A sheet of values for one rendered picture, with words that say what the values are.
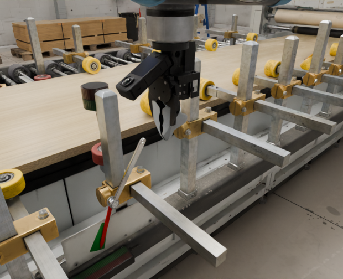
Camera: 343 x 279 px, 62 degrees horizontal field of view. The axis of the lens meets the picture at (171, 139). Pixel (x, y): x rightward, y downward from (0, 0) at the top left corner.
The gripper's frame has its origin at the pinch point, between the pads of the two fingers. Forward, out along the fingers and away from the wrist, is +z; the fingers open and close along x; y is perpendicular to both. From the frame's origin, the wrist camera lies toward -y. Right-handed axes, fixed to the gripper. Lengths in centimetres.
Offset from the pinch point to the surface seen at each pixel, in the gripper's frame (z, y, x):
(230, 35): 4, 166, 118
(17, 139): 10.0, -21.9, 41.0
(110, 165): 6.6, -10.3, 6.5
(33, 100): 10, -8, 73
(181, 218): 14.2, -3.8, -10.7
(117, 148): 3.0, -8.3, 6.5
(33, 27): -12, 10, 116
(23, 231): 13.5, -30.7, 6.0
